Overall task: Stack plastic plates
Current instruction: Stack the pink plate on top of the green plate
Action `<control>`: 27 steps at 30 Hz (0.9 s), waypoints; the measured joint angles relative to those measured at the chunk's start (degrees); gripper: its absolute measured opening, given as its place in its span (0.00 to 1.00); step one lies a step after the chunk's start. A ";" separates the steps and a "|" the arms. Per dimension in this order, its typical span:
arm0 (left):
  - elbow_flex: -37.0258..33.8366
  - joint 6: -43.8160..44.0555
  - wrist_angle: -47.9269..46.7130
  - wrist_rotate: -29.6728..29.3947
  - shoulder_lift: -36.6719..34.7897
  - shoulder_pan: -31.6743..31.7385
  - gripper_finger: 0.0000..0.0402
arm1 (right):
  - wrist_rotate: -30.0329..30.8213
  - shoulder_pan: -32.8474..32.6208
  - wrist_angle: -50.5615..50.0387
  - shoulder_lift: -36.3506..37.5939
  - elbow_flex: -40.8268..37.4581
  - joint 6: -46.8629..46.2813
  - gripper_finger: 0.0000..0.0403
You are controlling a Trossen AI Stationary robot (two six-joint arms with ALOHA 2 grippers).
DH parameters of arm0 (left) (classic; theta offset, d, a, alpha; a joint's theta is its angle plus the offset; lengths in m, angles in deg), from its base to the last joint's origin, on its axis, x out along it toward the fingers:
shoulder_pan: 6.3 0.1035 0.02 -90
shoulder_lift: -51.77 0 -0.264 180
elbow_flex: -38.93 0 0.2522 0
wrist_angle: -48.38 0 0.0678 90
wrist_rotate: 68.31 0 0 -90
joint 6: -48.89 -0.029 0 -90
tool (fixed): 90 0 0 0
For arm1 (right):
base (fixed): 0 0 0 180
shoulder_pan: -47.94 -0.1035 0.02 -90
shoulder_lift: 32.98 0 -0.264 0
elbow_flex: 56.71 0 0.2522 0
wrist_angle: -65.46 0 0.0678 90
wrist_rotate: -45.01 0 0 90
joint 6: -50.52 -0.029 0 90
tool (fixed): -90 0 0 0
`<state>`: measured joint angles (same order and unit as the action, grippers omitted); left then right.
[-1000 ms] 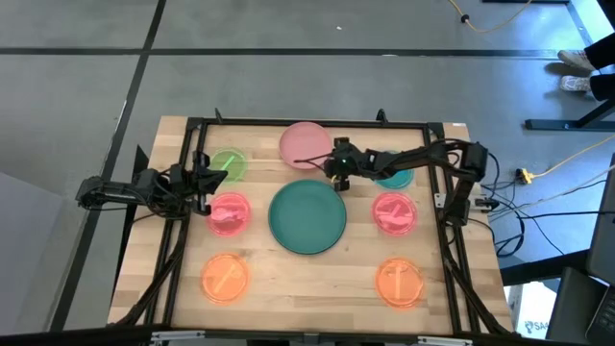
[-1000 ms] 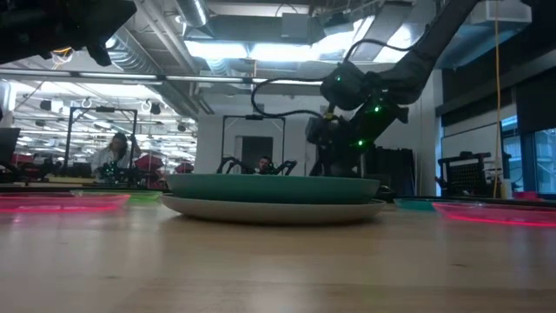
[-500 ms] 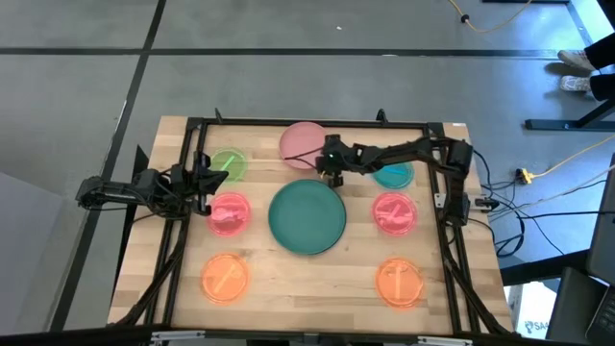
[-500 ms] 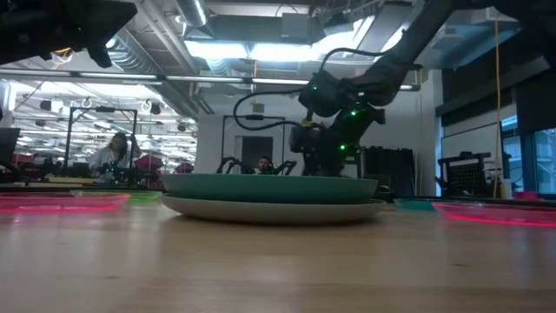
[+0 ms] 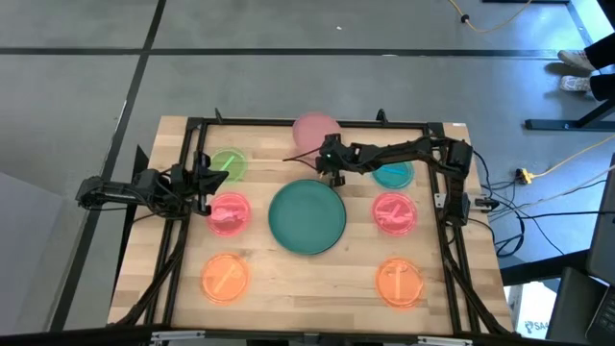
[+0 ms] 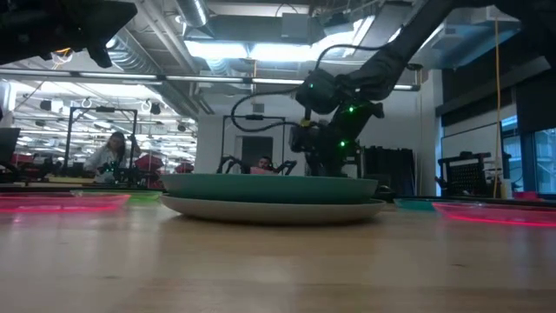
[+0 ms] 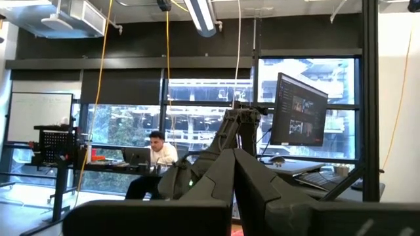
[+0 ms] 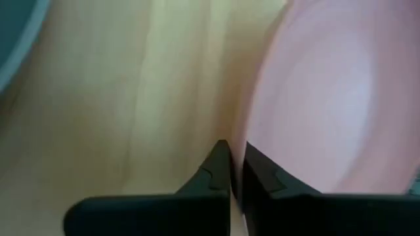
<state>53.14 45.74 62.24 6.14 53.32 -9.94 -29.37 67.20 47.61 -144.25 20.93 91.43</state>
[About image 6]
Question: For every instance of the large cream plastic plate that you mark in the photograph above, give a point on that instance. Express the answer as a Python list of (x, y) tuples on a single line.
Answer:
[(269, 213)]

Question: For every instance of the black perforated cart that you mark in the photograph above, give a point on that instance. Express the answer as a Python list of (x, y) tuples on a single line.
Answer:
[(467, 176)]

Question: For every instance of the black cabinet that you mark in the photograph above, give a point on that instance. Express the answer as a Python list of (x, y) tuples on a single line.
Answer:
[(388, 169)]

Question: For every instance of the dark computer monitor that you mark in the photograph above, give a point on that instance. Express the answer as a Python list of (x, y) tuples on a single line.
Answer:
[(8, 145)]

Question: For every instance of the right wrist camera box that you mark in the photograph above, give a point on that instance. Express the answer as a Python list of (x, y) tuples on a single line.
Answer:
[(302, 139)]

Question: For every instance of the red storage bin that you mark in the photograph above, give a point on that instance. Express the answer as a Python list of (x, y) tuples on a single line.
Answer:
[(148, 163)]

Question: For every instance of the silver ventilation duct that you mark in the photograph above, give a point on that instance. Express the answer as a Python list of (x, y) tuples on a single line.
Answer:
[(193, 11)]

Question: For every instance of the small teal plastic plate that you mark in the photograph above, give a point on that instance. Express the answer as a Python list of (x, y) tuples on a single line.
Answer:
[(412, 204)]

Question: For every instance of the green transparent plastic plate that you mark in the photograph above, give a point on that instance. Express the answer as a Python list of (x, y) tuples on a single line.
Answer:
[(143, 195)]

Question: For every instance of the pink transparent plastic plate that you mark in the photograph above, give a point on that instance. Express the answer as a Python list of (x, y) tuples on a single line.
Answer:
[(61, 202), (499, 214)]

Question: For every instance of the person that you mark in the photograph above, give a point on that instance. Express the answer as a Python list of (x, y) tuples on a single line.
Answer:
[(263, 166), (108, 158)]

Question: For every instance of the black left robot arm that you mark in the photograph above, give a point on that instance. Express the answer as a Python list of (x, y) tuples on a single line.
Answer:
[(52, 26)]

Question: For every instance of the long ceiling light tube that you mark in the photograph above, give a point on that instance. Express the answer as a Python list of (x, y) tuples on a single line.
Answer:
[(130, 76)]

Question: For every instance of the black background robot arm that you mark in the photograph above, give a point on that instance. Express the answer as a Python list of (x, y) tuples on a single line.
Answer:
[(286, 166), (232, 164)]

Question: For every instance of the large teal plastic plate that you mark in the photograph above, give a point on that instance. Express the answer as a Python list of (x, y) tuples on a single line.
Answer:
[(269, 189)]

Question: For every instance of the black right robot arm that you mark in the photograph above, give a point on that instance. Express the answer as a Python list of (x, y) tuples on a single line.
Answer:
[(391, 61)]

